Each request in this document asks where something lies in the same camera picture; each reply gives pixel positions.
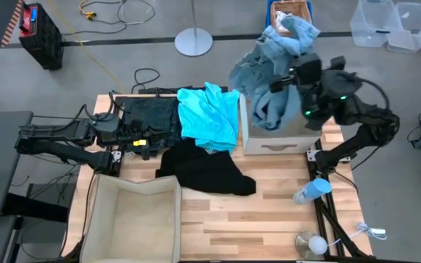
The beige fabric storage bin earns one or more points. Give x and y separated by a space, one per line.
137 226

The white cardboard box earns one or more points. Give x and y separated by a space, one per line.
276 144

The white cloth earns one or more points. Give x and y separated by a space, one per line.
280 17

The blue water bottle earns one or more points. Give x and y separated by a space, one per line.
314 189

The brown wicker basket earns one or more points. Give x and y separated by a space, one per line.
294 8

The turquoise t-shirt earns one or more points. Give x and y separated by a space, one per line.
207 117

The black bar at table edge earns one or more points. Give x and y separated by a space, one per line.
159 90

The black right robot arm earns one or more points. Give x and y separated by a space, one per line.
360 139

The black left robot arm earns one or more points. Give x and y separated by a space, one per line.
68 155

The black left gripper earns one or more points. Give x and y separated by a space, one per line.
137 133

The white globe lamp metal base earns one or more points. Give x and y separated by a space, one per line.
317 245

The yellow tag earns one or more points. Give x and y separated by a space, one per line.
140 142

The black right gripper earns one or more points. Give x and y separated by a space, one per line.
309 69

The black case with red top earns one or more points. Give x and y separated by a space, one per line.
42 40

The light blue jeans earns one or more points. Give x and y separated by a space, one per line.
269 55

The black garment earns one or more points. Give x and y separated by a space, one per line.
203 171

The blue plastic crate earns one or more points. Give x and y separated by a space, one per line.
269 11

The grey round-base floor stand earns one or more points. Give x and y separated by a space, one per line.
193 42

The dark blue jeans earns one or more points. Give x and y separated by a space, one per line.
159 113

